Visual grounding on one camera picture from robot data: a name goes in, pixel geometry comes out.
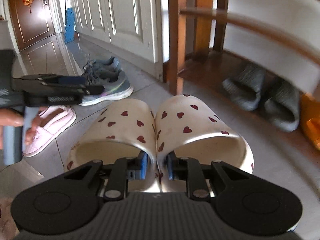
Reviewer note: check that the grey blue sneaker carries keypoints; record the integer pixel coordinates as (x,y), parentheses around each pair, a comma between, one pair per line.
(116,86)
(105,69)

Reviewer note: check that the pink plush slipper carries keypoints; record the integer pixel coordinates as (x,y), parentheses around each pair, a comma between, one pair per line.
(54,120)

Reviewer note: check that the brown entrance door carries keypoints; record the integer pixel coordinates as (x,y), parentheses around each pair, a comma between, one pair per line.
(32,21)

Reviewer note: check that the brown wooden shoe rack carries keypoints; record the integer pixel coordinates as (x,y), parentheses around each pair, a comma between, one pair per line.
(299,18)

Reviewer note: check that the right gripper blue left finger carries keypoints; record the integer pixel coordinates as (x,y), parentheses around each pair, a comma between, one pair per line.
(137,167)

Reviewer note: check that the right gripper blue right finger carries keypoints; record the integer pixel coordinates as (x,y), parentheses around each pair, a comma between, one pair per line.
(175,167)

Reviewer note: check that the white heart slipper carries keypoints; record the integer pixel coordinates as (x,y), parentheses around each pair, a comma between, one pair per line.
(124,129)
(188,127)

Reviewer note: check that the white panelled door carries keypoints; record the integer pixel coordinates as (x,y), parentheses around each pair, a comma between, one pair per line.
(131,29)

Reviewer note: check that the dark grey textured slipper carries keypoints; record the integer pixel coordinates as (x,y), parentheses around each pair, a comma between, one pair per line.
(244,88)

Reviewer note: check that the orange slipper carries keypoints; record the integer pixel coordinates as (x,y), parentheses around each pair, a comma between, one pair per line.
(309,118)

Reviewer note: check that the blue object by door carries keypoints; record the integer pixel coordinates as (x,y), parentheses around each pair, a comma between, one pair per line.
(69,23)

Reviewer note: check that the person left hand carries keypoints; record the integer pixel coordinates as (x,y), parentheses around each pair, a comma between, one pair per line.
(11,118)

